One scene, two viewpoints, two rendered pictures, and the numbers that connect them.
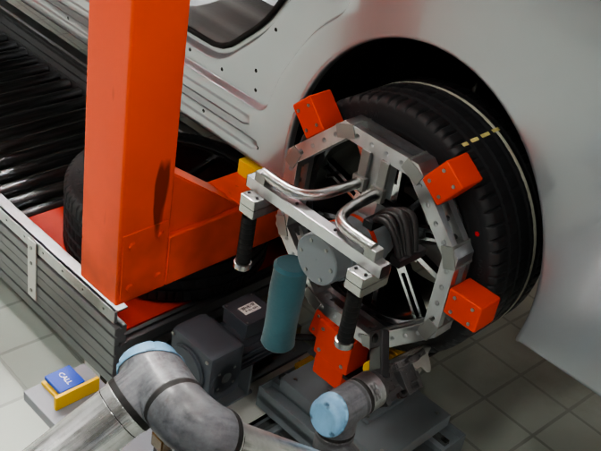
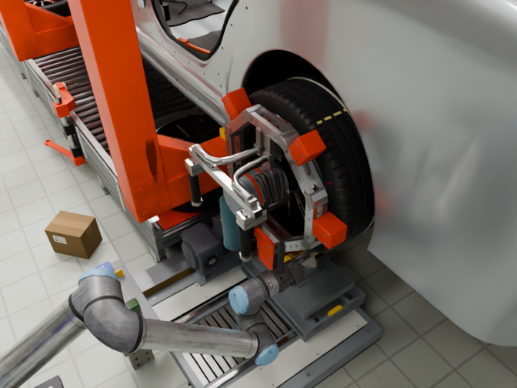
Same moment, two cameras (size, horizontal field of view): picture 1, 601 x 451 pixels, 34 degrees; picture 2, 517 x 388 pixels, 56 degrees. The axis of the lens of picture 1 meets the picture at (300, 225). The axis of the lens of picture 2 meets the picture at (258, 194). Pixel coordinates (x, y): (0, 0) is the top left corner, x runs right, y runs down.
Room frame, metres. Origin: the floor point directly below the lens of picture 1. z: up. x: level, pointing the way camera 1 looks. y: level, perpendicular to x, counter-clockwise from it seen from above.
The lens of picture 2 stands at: (0.60, -0.50, 2.03)
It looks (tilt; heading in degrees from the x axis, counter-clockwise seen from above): 42 degrees down; 16
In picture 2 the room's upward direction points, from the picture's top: 2 degrees counter-clockwise
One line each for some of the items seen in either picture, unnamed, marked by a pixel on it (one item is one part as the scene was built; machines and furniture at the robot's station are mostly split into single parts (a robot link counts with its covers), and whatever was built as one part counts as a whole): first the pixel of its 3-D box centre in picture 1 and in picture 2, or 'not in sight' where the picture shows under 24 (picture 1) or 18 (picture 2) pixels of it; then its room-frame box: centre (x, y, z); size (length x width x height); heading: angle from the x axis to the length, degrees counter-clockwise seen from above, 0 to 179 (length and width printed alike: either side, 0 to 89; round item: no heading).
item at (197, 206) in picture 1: (225, 191); (208, 148); (2.29, 0.22, 0.69); 0.52 x 0.17 x 0.35; 140
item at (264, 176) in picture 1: (314, 166); (226, 141); (1.92, -0.01, 1.03); 0.19 x 0.18 x 0.11; 140
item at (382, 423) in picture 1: (371, 370); (302, 255); (2.08, -0.27, 0.32); 0.40 x 0.30 x 0.28; 50
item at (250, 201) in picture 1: (260, 200); (198, 163); (1.90, 0.10, 0.93); 0.09 x 0.05 x 0.05; 140
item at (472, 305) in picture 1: (471, 304); (328, 230); (1.75, -0.41, 0.85); 0.09 x 0.08 x 0.07; 50
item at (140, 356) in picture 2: not in sight; (130, 330); (1.59, 0.38, 0.21); 0.10 x 0.10 x 0.42; 50
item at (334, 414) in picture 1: (341, 408); (248, 295); (1.59, -0.16, 0.62); 0.12 x 0.09 x 0.10; 140
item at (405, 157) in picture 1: (367, 236); (271, 182); (1.95, -0.16, 0.85); 0.54 x 0.07 x 0.54; 50
